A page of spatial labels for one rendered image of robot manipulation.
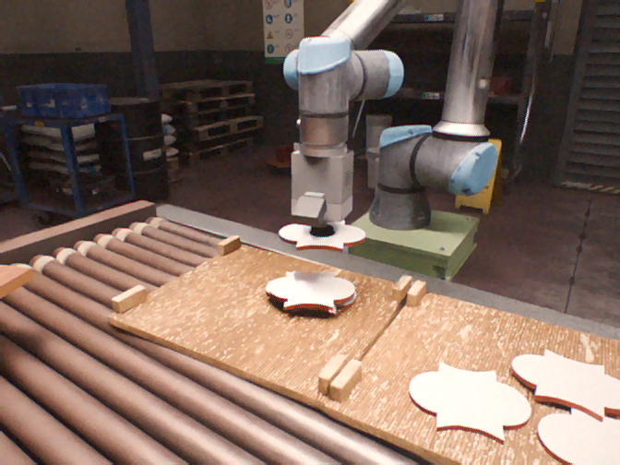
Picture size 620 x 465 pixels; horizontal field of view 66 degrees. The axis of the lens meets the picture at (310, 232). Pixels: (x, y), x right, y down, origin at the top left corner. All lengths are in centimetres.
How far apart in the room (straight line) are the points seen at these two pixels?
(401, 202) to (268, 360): 56
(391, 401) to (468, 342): 19
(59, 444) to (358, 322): 44
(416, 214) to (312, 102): 52
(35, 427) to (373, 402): 42
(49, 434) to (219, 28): 661
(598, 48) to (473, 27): 423
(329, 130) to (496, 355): 41
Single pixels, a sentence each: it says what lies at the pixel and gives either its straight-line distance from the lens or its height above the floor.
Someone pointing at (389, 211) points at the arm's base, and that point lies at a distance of 113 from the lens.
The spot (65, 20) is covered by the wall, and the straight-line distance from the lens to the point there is 595.
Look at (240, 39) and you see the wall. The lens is 683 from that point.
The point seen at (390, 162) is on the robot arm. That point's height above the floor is 110.
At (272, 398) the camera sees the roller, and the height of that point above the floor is 92.
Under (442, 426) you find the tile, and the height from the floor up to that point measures 94.
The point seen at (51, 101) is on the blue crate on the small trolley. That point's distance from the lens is 387.
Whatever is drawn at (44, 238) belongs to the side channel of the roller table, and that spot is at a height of 95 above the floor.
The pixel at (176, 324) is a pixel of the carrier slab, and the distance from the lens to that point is 80.
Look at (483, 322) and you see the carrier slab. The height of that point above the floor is 94.
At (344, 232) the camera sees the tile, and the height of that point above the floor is 106.
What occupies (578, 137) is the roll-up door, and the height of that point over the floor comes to 50.
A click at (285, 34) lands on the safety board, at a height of 144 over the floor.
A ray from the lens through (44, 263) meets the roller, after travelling 116.
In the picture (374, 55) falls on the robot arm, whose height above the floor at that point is 134.
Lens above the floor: 136
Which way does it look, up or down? 22 degrees down
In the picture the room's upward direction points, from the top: straight up
